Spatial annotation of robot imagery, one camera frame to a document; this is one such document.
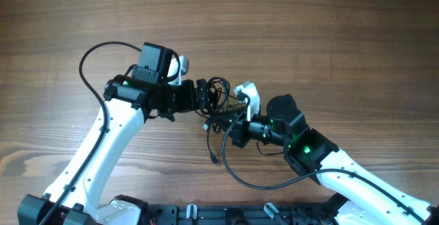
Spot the black usb cable bundle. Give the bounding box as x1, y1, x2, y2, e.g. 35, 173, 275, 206
193, 76, 246, 166

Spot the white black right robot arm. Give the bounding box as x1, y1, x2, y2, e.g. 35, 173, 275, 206
212, 95, 438, 224

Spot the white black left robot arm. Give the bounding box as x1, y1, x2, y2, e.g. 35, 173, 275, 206
17, 43, 200, 224

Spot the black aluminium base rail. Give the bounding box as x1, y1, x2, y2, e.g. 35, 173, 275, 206
136, 203, 337, 225

